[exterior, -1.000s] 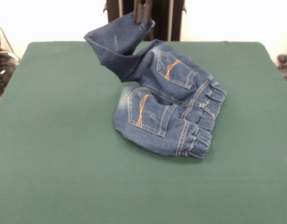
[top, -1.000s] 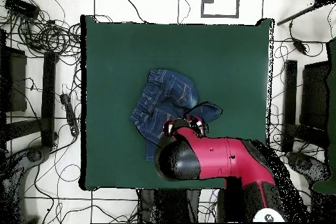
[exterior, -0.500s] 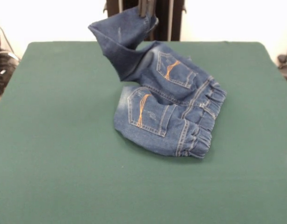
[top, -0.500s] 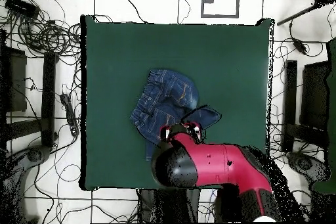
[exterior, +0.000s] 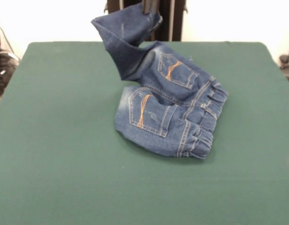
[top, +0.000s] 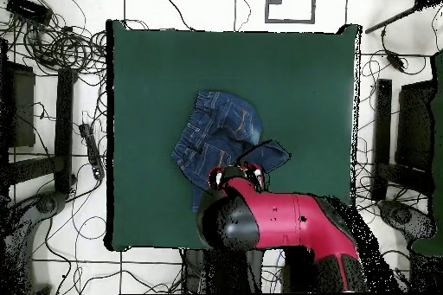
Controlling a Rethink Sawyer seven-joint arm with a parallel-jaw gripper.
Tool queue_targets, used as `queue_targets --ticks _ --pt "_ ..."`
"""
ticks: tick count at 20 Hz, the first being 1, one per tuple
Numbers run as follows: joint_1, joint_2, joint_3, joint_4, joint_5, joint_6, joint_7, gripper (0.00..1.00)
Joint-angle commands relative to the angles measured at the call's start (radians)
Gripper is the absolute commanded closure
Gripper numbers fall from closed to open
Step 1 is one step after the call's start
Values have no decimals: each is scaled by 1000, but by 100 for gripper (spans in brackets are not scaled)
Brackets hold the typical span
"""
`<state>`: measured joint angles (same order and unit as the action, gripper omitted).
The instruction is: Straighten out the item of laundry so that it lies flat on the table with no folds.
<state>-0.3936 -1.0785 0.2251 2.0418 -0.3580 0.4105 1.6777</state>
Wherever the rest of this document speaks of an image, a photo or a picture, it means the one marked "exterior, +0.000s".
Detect blue denim jeans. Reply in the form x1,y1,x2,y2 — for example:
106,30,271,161
90,10,229,161

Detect black floor device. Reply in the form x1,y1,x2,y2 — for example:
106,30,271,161
279,54,289,89

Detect black equipment pile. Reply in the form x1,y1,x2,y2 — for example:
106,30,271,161
0,34,20,97

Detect dark green table cloth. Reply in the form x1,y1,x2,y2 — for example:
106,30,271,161
0,41,289,225

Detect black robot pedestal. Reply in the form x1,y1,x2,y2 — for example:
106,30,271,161
104,0,189,42

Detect thin grey cable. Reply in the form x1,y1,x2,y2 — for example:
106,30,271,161
0,20,21,63

